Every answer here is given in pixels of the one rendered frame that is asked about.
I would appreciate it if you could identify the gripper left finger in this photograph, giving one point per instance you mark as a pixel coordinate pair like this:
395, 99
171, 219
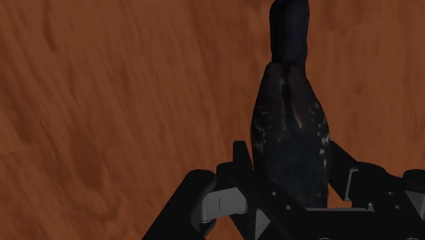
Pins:
196, 202

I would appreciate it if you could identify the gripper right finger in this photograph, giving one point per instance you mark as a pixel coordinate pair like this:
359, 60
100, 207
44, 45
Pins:
375, 189

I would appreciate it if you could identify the dark speckled bottle-shaped object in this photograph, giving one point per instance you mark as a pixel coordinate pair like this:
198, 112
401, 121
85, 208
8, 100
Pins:
289, 133

